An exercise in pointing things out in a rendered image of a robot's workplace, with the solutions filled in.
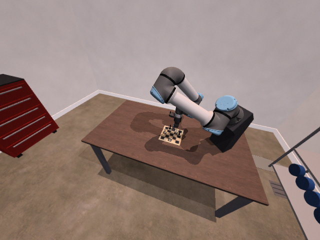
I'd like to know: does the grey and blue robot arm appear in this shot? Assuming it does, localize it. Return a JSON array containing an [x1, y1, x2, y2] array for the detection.
[[150, 67, 244, 136]]

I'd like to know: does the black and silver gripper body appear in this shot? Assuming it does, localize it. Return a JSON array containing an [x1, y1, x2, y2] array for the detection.
[[169, 111, 183, 128]]

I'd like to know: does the cream and black chessboard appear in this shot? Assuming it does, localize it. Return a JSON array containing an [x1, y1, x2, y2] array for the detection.
[[159, 126, 183, 146]]

